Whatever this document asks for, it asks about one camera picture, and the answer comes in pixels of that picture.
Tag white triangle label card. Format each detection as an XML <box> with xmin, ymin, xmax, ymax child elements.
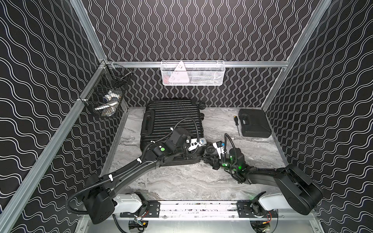
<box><xmin>168</xmin><ymin>61</ymin><xmax>190</xmax><ymax>85</ymax></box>

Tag black wire mesh basket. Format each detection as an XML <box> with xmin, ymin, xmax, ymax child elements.
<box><xmin>83</xmin><ymin>65</ymin><xmax>134</xmax><ymax>118</ymax></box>

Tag black mounting plate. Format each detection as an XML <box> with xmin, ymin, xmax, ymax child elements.
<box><xmin>237</xmin><ymin>201</ymin><xmax>278</xmax><ymax>219</ymax></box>
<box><xmin>119</xmin><ymin>201</ymin><xmax>161</xmax><ymax>218</ymax></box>

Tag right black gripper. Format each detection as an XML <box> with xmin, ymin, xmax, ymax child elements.
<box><xmin>202</xmin><ymin>153</ymin><xmax>238</xmax><ymax>173</ymax></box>

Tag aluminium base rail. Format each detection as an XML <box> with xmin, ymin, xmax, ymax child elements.
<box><xmin>113</xmin><ymin>200</ymin><xmax>313</xmax><ymax>221</ymax></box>

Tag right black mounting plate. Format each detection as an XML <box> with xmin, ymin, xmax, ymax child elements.
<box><xmin>237</xmin><ymin>201</ymin><xmax>278</xmax><ymax>219</ymax></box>

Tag clear plastic wall bin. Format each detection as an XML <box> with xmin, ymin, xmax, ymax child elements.
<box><xmin>160</xmin><ymin>60</ymin><xmax>226</xmax><ymax>86</ymax></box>

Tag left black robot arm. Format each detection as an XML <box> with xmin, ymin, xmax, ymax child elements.
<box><xmin>81</xmin><ymin>128</ymin><xmax>207</xmax><ymax>224</ymax></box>

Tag black ribbed hard-shell suitcase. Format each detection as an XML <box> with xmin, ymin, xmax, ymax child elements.
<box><xmin>140</xmin><ymin>99</ymin><xmax>205</xmax><ymax>152</ymax></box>

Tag left corrugated black cable conduit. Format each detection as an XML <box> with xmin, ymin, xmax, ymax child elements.
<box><xmin>65</xmin><ymin>158</ymin><xmax>143</xmax><ymax>216</ymax></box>

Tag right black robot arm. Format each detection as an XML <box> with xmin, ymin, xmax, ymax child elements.
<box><xmin>203</xmin><ymin>141</ymin><xmax>323</xmax><ymax>215</ymax></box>

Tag black-handled screwdriver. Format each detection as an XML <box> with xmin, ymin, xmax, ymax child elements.
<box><xmin>234</xmin><ymin>116</ymin><xmax>241</xmax><ymax>136</ymax></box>

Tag silver items in basket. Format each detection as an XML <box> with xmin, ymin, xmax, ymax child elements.
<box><xmin>94</xmin><ymin>90</ymin><xmax>122</xmax><ymax>117</ymax></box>

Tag black plastic tool case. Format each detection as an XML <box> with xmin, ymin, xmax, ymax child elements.
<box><xmin>239</xmin><ymin>109</ymin><xmax>272</xmax><ymax>138</ymax></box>

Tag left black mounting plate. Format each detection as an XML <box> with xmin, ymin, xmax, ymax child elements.
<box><xmin>119</xmin><ymin>201</ymin><xmax>161</xmax><ymax>218</ymax></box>

